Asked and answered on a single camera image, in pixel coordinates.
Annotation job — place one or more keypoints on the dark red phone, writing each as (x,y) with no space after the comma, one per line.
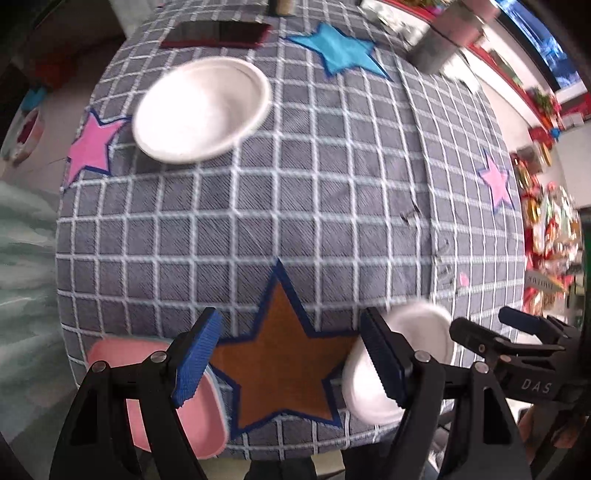
(213,33)

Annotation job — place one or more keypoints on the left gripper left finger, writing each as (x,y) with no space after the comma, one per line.
(119,409)

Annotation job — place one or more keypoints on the red tray with snacks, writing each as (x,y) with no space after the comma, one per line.
(552,225)

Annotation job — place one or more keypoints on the grey checked tablecloth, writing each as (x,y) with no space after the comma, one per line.
(370,182)

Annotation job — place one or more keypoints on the small white paper bowl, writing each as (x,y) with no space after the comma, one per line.
(376,378)

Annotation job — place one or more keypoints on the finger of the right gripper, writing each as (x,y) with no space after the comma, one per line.
(489,345)
(554,334)

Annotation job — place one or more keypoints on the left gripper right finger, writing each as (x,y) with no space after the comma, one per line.
(412,444)

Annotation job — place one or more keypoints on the pink square plate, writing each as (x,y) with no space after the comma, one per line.
(202,416)

